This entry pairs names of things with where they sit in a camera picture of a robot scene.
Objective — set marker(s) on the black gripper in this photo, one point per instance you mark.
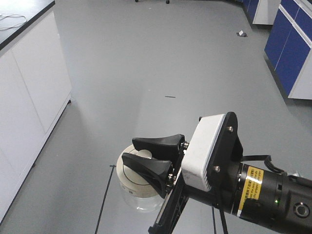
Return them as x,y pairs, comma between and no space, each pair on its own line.
223,173

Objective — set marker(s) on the glass jar with cream lid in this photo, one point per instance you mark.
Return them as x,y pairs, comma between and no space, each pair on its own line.
136,191

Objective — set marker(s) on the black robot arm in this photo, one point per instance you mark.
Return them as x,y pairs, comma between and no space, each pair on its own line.
266,195

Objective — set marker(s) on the white lab bench cabinet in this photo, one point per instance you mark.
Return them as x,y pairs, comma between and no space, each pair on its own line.
35,88

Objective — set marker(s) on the small floor debris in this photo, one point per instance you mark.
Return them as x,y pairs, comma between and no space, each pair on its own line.
242,34

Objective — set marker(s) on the blue lab cabinet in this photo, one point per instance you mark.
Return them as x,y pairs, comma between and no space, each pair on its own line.
289,45

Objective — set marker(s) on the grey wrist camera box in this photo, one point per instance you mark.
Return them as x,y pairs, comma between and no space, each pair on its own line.
196,158

